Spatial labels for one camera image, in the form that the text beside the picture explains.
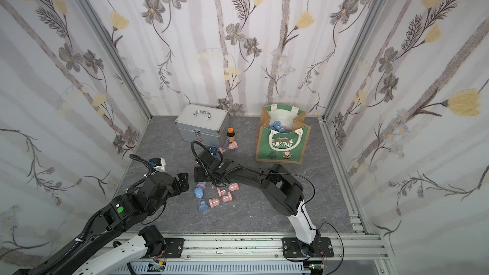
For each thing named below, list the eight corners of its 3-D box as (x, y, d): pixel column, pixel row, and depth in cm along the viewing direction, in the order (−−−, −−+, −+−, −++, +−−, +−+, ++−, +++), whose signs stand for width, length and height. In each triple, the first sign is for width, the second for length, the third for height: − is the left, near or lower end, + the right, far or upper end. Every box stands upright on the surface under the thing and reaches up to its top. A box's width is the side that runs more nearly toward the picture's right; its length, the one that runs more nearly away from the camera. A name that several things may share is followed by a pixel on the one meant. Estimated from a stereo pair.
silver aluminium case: (181, 143, 110) (172, 124, 97) (192, 123, 120) (185, 103, 107) (223, 150, 107) (220, 131, 94) (230, 129, 117) (228, 109, 104)
